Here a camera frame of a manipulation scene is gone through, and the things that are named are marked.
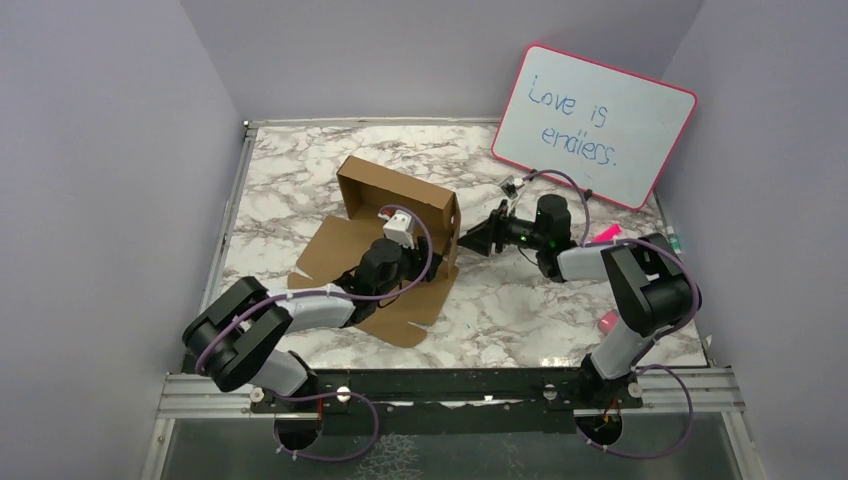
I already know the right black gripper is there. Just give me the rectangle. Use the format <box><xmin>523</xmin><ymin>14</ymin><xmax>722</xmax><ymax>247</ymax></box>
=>
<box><xmin>457</xmin><ymin>200</ymin><xmax>547</xmax><ymax>257</ymax></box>

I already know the brown cardboard box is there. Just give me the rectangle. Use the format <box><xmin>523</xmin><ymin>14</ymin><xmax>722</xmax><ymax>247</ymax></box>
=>
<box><xmin>288</xmin><ymin>156</ymin><xmax>461</xmax><ymax>348</ymax></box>

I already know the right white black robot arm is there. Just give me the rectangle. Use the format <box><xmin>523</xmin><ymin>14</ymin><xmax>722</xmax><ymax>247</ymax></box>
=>
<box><xmin>458</xmin><ymin>194</ymin><xmax>702</xmax><ymax>407</ymax></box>

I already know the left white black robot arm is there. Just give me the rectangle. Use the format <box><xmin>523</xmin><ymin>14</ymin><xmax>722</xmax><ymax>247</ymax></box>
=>
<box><xmin>182</xmin><ymin>237</ymin><xmax>442</xmax><ymax>411</ymax></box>

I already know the pink marker pen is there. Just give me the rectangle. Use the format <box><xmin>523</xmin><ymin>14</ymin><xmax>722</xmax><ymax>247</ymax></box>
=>
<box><xmin>592</xmin><ymin>224</ymin><xmax>622</xmax><ymax>243</ymax></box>

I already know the pink eraser block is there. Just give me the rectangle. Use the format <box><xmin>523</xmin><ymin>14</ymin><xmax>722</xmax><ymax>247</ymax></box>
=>
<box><xmin>597</xmin><ymin>310</ymin><xmax>619</xmax><ymax>335</ymax></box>

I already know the pink framed whiteboard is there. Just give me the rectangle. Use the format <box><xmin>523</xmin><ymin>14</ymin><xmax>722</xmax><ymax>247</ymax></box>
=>
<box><xmin>491</xmin><ymin>44</ymin><xmax>698</xmax><ymax>210</ymax></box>

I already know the green capped marker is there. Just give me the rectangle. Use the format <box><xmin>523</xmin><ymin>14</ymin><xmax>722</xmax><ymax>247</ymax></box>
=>
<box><xmin>666</xmin><ymin>226</ymin><xmax>682</xmax><ymax>255</ymax></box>

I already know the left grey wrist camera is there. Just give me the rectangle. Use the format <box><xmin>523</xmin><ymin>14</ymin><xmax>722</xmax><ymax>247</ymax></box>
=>
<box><xmin>378</xmin><ymin>210</ymin><xmax>416</xmax><ymax>249</ymax></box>

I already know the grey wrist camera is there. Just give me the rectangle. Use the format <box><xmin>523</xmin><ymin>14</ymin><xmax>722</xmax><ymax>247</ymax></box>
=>
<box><xmin>378</xmin><ymin>210</ymin><xmax>416</xmax><ymax>249</ymax></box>
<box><xmin>499</xmin><ymin>176</ymin><xmax>525</xmax><ymax>201</ymax></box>

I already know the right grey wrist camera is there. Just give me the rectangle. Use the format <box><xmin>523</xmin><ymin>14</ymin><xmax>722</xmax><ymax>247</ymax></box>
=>
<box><xmin>499</xmin><ymin>176</ymin><xmax>525</xmax><ymax>201</ymax></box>

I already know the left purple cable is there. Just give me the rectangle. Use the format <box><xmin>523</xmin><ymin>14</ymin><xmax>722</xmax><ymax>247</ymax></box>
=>
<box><xmin>193</xmin><ymin>203</ymin><xmax>435</xmax><ymax>463</ymax></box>

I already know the purple cable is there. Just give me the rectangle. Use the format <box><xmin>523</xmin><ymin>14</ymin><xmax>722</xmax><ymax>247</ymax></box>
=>
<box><xmin>193</xmin><ymin>203</ymin><xmax>435</xmax><ymax>463</ymax></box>
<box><xmin>510</xmin><ymin>169</ymin><xmax>702</xmax><ymax>460</ymax></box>

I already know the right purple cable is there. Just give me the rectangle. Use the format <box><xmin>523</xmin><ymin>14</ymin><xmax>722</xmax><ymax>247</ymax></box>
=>
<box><xmin>510</xmin><ymin>169</ymin><xmax>702</xmax><ymax>460</ymax></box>

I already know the aluminium table frame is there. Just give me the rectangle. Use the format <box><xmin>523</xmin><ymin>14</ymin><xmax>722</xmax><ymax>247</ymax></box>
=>
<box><xmin>143</xmin><ymin>119</ymin><xmax>764</xmax><ymax>479</ymax></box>

